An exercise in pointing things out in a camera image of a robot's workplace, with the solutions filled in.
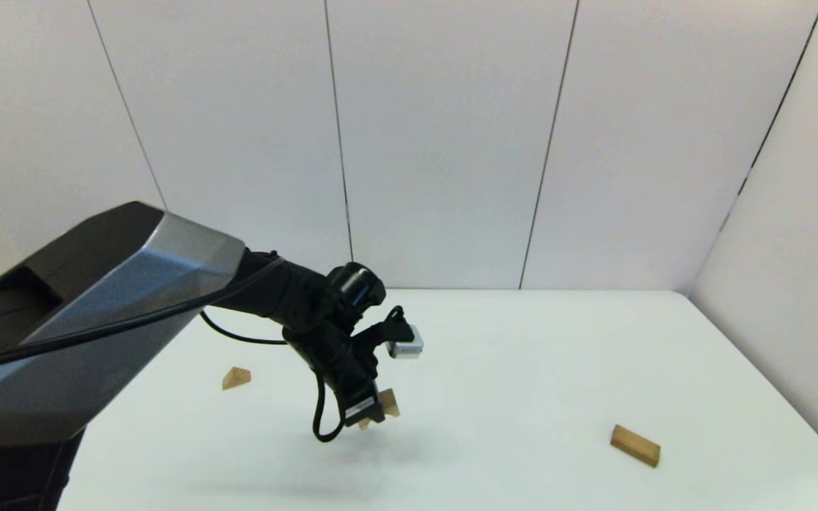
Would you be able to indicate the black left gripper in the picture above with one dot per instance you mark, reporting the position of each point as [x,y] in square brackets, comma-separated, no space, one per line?
[338,369]

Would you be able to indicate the arched wooden building block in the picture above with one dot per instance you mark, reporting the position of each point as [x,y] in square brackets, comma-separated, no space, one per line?
[390,403]

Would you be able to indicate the triangular wooden building block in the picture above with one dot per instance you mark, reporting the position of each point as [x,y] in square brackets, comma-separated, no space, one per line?
[236,378]

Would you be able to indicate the rectangular wooden building block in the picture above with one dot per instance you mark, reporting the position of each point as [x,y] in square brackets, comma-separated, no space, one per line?
[635,446]

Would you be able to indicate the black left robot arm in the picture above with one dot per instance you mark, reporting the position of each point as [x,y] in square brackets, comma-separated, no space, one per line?
[96,319]

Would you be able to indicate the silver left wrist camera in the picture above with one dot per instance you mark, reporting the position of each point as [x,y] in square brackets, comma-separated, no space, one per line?
[407,349]

